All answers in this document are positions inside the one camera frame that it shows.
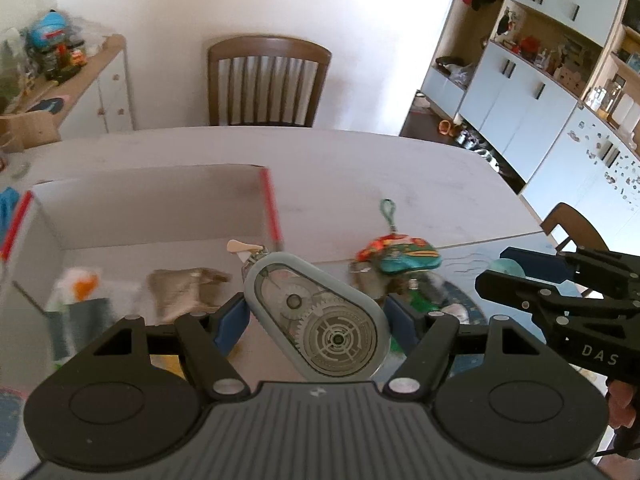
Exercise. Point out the small beige clip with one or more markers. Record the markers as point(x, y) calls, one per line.
point(240, 247)

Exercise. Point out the white printed plastic packet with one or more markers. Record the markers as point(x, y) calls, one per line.
point(65, 280)

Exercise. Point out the red cardboard box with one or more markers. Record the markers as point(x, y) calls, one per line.
point(150, 210)

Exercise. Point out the translucent plastic bag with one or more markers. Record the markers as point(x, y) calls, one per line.
point(462, 72)

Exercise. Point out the black white hanging toy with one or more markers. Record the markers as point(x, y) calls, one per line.
point(506, 22)

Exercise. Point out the person's right hand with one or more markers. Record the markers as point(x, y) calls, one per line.
point(622, 405)

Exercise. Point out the white child sneaker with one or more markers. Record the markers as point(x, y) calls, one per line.
point(482, 150)
point(468, 139)
point(492, 162)

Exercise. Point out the fish-shaped colourful pouch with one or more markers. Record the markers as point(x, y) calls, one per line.
point(405, 255)

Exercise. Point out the pale blue wall cabinet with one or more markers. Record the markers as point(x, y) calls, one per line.
point(520, 110)

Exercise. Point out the tall glass jar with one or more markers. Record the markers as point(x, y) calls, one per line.
point(606, 99)

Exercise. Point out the light blue round case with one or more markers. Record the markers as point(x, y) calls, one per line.
point(502, 269)

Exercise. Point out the blue globe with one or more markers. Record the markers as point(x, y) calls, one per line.
point(49, 30)

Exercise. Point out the white plastic canister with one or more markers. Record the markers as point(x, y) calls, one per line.
point(624, 111)

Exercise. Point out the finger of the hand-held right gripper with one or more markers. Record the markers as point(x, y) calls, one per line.
point(510, 290)
point(545, 264)

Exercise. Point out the brown plush toy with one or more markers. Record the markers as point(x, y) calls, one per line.
point(185, 290)

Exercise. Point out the wooden dining chair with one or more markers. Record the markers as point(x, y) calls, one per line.
point(270, 47)
point(570, 220)

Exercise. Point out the dark glass jar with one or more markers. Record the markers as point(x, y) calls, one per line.
point(50, 62)

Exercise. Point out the blue cloth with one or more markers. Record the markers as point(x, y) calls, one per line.
point(9, 210)

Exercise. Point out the brown cardboard carton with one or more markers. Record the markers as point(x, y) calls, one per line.
point(571, 82)

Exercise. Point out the red toy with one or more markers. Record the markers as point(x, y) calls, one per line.
point(531, 45)

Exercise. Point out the orange lidded jar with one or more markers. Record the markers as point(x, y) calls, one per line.
point(78, 57)

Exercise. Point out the clear plastic bag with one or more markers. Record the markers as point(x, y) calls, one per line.
point(90, 35)

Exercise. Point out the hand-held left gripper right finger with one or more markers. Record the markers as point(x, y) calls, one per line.
point(404, 325)

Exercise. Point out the grey gear mechanism toy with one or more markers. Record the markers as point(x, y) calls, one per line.
point(320, 320)

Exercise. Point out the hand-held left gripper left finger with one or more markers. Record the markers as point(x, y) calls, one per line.
point(231, 325)

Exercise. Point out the white wooden sideboard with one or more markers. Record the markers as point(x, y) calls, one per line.
point(110, 95)

